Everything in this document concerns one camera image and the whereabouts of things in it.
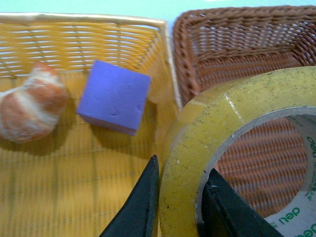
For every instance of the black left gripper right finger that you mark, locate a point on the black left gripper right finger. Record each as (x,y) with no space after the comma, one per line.
(226,214)

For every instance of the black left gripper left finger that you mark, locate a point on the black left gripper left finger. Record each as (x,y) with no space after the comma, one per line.
(138,217)

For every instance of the toy croissant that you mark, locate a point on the toy croissant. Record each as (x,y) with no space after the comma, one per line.
(32,110)

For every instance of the brown wicker basket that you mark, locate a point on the brown wicker basket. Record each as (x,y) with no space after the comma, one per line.
(234,49)

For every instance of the yellow packing tape roll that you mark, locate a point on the yellow packing tape roll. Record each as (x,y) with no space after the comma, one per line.
(213,121)

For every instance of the yellow woven basket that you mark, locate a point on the yellow woven basket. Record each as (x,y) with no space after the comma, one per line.
(73,181)

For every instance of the purple foam cube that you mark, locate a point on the purple foam cube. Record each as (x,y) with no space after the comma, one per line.
(114,98)

